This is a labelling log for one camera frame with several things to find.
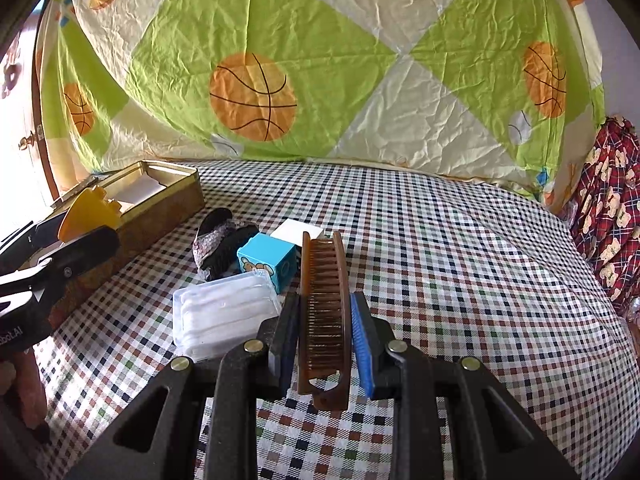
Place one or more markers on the gold metal tin box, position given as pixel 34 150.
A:
pixel 165 210

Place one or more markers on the blue bear toy block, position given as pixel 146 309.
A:
pixel 265 255

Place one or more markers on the red bear print cloth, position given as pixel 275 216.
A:
pixel 610 200

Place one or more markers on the brown comb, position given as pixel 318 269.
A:
pixel 325 310

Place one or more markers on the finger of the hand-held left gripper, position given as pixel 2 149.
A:
pixel 30 240
pixel 80 260

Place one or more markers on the white paper liner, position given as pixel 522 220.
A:
pixel 135 187

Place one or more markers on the checkered tablecloth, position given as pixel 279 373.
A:
pixel 475 285

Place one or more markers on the person's left hand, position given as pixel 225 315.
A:
pixel 30 390

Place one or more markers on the small white box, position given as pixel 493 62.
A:
pixel 295 230

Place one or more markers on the basketball print blanket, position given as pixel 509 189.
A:
pixel 350 35

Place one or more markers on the wooden door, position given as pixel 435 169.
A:
pixel 10 75

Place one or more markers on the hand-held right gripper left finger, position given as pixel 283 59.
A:
pixel 287 340

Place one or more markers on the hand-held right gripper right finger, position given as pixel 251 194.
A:
pixel 362 340

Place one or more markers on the brass door knob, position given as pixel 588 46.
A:
pixel 31 141

